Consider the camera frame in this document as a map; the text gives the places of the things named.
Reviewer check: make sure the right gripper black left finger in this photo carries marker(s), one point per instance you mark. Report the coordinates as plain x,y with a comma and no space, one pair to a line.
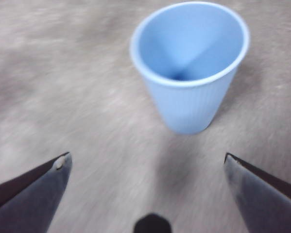
31,201

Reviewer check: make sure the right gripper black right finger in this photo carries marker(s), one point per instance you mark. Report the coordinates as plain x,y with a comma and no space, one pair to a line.
266,204

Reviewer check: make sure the blue ribbed plastic cup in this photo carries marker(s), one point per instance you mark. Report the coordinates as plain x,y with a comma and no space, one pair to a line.
189,106

